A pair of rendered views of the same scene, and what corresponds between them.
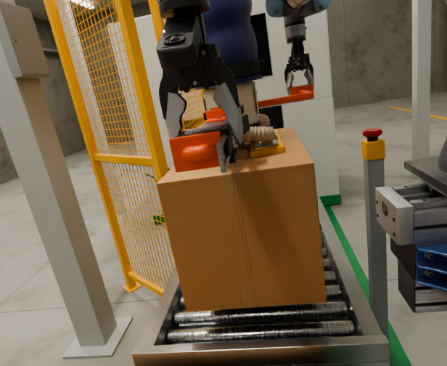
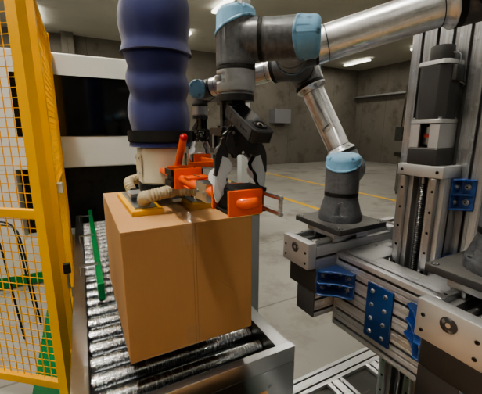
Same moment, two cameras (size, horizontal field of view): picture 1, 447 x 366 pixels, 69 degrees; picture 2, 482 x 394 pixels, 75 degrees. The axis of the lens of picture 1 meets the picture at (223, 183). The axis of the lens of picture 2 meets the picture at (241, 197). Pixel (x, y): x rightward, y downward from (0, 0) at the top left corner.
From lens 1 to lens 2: 0.39 m
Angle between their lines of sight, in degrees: 36
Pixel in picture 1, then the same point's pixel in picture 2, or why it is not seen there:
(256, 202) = (209, 247)
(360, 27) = not seen: hidden behind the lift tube
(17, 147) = not seen: outside the picture
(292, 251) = (232, 286)
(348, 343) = (270, 353)
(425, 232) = (321, 259)
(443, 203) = (328, 241)
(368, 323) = (275, 337)
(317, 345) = (250, 361)
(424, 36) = not seen: hidden behind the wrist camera
